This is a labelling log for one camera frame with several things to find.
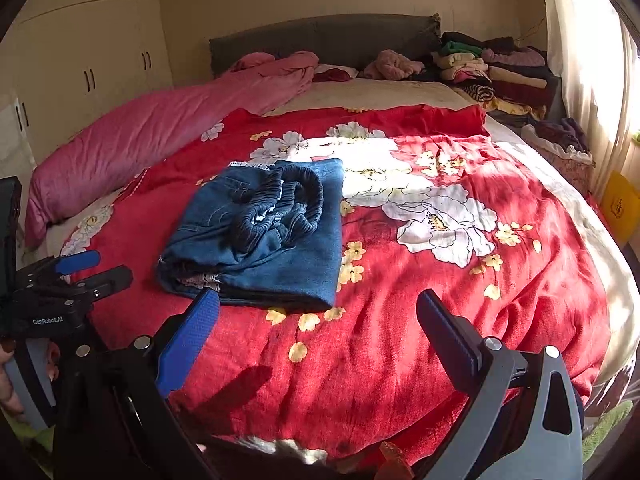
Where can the cream curtain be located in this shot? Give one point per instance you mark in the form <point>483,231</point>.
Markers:
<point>585,60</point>

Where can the purple cloth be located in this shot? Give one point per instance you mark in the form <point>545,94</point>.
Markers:
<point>562,135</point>

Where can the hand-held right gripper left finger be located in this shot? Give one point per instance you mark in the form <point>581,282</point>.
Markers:
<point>187,335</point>

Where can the red floral blanket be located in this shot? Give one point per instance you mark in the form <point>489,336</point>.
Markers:
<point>450,320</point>

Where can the pink fluffy garment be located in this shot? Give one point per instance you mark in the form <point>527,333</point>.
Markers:
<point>392,65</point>

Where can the pink quilt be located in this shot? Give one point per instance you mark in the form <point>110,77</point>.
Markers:
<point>140,130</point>

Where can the green fluffy clothing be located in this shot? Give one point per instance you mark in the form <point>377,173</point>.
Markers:
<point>607,430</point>

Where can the yellow box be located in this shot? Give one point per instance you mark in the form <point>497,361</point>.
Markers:
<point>620,207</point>

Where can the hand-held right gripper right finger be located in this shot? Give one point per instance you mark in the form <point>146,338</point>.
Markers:
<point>447,332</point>

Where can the blue denim pants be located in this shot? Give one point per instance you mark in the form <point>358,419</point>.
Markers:
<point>300,260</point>

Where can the person's left hand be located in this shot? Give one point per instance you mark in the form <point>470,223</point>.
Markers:
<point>7,390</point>

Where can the dark red cloth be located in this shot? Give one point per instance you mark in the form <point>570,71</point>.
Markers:
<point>332,75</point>

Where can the frilly laundry basket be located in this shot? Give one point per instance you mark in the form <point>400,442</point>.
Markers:
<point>570,170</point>

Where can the grey headboard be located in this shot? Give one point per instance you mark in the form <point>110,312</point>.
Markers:
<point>325,40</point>

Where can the pile of folded clothes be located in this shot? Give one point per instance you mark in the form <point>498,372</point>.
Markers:
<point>495,75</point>

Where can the cream wardrobe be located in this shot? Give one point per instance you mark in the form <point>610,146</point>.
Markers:
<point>100,35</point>

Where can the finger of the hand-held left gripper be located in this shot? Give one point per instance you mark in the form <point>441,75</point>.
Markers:
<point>80,261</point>
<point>110,280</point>

